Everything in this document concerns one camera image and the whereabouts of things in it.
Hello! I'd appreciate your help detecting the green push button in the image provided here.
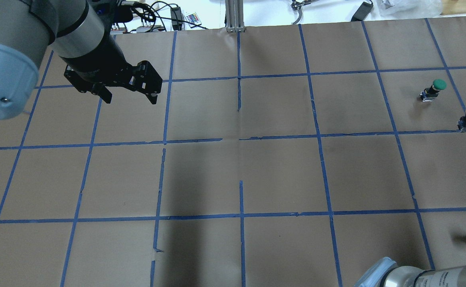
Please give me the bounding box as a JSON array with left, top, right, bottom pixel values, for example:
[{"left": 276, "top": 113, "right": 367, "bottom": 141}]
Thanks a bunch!
[{"left": 420, "top": 79, "right": 447, "bottom": 102}]

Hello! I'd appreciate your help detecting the remote control with coloured keys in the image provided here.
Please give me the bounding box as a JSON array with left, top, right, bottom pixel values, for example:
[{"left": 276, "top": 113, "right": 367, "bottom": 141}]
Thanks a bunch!
[{"left": 184, "top": 12, "right": 201, "bottom": 26}]

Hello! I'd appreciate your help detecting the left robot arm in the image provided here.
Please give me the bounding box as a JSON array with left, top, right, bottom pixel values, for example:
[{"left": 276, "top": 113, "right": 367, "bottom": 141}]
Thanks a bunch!
[{"left": 0, "top": 0, "right": 163, "bottom": 120}]

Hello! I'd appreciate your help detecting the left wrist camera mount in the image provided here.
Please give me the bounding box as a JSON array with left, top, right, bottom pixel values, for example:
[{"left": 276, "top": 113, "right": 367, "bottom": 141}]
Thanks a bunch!
[{"left": 89, "top": 0, "right": 158, "bottom": 28}]

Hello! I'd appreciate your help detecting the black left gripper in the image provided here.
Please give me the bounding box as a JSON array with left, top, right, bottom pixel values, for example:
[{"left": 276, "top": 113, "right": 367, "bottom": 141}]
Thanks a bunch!
[{"left": 57, "top": 34, "right": 163, "bottom": 105}]

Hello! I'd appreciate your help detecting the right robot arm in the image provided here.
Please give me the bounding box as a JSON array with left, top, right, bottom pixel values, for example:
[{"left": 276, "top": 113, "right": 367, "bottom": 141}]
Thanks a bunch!
[{"left": 354, "top": 109, "right": 466, "bottom": 287}]

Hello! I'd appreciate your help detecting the clear plastic bag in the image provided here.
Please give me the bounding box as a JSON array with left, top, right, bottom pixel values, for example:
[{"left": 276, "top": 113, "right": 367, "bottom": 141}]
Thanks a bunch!
[{"left": 376, "top": 0, "right": 442, "bottom": 18}]

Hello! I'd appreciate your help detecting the aluminium frame post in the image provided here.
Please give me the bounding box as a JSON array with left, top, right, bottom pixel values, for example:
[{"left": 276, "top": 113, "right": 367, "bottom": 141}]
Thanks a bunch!
[{"left": 225, "top": 0, "right": 245, "bottom": 33}]

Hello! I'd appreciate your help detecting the black power adapter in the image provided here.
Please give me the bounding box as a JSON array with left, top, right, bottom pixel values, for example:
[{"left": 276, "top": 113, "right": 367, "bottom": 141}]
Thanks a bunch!
[{"left": 170, "top": 6, "right": 184, "bottom": 31}]

